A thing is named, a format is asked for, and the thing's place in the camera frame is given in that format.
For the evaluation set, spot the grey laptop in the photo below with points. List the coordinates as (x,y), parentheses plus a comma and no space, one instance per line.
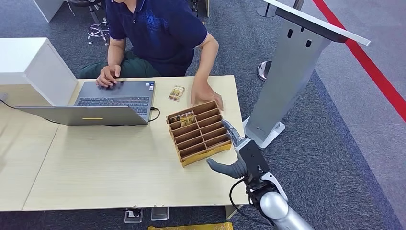
(117,95)

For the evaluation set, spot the chrome stanchion base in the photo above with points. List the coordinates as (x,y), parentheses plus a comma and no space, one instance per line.
(264,70)

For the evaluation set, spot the person's left forearm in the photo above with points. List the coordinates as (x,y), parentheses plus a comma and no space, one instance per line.
(206,60)

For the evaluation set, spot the floor socket box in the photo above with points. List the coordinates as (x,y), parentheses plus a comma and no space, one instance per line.
(159,213)
(133,215)

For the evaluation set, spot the grey kiosk stand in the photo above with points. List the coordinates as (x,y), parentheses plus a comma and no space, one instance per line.
(291,70)

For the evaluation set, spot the yellow object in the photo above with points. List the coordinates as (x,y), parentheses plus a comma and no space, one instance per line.
(190,227)

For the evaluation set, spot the black standing object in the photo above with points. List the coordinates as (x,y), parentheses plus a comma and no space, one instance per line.
(194,6)

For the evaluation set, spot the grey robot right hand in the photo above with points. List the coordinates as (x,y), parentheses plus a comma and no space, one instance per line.
(252,158)

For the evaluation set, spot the person's right forearm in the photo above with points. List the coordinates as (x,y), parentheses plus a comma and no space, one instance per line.
(115,52)

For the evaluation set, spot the person's right hand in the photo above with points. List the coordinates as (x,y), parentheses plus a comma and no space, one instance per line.
(108,76)

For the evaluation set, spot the white furniture panel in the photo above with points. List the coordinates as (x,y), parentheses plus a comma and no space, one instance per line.
(47,8)

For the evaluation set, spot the chrome office chair base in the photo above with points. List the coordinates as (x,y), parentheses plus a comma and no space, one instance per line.
(99,30)

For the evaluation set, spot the gold patterned card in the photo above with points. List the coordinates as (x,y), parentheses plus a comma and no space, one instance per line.
(176,93)
(187,119)

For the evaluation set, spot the white cabinet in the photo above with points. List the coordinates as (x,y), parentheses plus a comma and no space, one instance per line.
(28,66)

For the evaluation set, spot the red barrier belt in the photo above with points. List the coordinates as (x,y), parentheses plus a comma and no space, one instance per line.
(374,73)

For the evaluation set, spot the wooden slotted card holder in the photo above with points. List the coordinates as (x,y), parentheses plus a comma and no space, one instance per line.
(199,139)

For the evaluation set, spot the person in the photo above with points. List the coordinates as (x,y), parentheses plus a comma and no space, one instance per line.
(158,35)

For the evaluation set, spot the person's left hand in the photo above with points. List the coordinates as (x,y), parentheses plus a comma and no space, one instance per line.
(204,93)

